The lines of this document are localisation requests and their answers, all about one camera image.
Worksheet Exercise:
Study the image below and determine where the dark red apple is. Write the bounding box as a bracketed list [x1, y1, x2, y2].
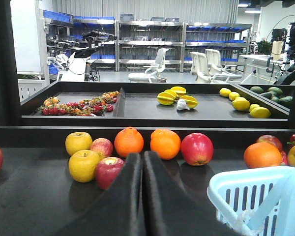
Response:
[95, 157, 124, 190]
[256, 134, 283, 151]

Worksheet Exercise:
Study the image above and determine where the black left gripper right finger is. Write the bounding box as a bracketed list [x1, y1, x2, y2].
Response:
[142, 151, 238, 236]

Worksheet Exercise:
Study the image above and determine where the orange left front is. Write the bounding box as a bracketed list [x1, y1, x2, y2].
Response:
[244, 142, 282, 169]

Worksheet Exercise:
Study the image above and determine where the yellow apple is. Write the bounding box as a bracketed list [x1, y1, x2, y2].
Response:
[68, 150, 102, 183]
[65, 132, 92, 156]

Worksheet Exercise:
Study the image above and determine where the red apple far left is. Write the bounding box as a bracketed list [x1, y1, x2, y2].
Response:
[180, 133, 214, 166]

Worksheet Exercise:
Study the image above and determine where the orange far left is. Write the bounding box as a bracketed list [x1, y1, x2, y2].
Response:
[150, 129, 181, 160]

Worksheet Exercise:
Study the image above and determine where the small red apple rear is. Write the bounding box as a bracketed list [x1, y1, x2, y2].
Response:
[89, 138, 113, 158]

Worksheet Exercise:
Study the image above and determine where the light blue plastic basket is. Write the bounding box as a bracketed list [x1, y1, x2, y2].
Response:
[207, 166, 295, 236]

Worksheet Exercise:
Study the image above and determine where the dark red apple rear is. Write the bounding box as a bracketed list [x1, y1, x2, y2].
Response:
[256, 134, 283, 151]

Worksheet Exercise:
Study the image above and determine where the orange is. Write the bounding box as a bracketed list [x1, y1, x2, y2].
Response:
[150, 129, 181, 160]
[114, 127, 144, 158]
[244, 142, 282, 169]

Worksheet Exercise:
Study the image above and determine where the dark red apple front left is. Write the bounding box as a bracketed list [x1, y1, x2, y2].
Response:
[95, 157, 124, 190]

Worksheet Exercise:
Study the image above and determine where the red chili pepper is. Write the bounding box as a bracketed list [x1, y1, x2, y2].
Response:
[281, 150, 289, 166]

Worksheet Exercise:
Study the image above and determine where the white garlic bulb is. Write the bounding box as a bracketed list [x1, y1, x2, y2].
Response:
[176, 99, 190, 111]

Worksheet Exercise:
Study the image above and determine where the yellow starfruit rear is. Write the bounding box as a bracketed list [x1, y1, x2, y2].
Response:
[170, 86, 187, 97]

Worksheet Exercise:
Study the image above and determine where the yellow apple front left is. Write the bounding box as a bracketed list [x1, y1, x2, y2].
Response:
[68, 150, 102, 183]

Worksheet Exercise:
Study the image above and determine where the yellow apple rear left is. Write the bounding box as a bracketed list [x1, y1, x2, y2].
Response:
[65, 132, 92, 156]

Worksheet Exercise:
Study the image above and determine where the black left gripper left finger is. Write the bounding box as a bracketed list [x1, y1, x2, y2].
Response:
[55, 153, 146, 236]

